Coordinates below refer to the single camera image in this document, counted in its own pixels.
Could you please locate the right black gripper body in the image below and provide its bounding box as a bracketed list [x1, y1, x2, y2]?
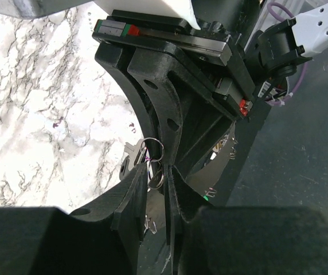
[92, 10, 255, 117]

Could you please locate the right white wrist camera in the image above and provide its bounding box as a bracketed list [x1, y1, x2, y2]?
[95, 0, 200, 30]

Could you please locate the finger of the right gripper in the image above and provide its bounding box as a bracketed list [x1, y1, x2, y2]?
[94, 44, 165, 161]
[127, 49, 233, 177]

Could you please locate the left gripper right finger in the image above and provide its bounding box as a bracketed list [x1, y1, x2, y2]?
[165, 166, 328, 274]

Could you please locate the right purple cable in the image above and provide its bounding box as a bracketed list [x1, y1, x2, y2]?
[265, 1, 311, 108]

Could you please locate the large metal keyring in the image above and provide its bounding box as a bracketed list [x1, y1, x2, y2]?
[143, 123, 239, 235]

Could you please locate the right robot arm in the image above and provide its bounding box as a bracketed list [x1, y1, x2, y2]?
[93, 1, 328, 175]

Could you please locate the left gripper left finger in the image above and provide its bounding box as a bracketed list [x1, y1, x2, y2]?
[0, 164, 147, 274]

